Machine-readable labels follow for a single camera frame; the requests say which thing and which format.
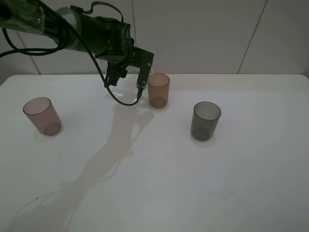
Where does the grey translucent plastic cup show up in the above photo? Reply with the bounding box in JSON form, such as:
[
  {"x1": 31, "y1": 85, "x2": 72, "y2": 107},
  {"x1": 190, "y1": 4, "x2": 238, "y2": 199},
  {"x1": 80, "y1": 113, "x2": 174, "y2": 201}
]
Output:
[{"x1": 191, "y1": 101, "x2": 222, "y2": 141}]

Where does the orange translucent plastic cup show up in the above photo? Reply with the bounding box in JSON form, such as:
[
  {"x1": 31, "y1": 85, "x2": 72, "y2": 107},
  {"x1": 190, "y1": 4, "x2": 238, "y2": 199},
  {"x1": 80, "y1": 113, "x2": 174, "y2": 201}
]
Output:
[{"x1": 147, "y1": 73, "x2": 170, "y2": 109}]

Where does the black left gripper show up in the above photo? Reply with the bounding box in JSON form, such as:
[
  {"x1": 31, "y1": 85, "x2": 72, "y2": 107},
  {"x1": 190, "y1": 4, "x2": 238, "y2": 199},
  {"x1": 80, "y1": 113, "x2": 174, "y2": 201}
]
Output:
[{"x1": 82, "y1": 15, "x2": 134, "y2": 87}]

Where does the pink translucent plastic cup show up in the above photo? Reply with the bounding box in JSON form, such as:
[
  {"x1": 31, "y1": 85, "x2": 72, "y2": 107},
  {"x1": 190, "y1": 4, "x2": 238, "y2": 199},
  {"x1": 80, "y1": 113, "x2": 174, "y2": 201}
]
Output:
[{"x1": 23, "y1": 97, "x2": 62, "y2": 136}]

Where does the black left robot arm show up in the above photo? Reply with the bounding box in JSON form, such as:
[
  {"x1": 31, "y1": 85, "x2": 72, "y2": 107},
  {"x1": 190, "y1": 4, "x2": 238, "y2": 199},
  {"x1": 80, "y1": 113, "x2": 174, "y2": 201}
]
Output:
[{"x1": 0, "y1": 0, "x2": 134, "y2": 87}]

